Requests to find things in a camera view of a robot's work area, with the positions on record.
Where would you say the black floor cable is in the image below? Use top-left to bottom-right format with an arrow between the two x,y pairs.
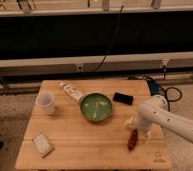
161,85 -> 183,111

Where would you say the translucent plastic cup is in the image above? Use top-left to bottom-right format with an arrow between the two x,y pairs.
36,91 -> 55,115

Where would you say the blue box on floor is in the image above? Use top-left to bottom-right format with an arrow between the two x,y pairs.
147,79 -> 160,96

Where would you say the green bowl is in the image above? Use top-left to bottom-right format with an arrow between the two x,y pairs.
80,93 -> 112,122

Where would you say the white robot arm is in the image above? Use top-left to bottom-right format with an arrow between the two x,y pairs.
125,95 -> 193,144

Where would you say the white sponge block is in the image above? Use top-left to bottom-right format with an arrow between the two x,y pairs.
33,134 -> 54,158

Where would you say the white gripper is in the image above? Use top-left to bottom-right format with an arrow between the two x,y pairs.
125,115 -> 153,141

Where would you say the white tube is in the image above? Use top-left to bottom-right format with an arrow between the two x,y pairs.
60,82 -> 84,103

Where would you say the black hanging cable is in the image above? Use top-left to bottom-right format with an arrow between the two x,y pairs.
91,3 -> 125,73

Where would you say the red chili pepper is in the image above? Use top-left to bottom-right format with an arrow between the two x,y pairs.
127,129 -> 138,151

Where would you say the black rectangular block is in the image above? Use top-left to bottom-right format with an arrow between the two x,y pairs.
113,92 -> 133,105

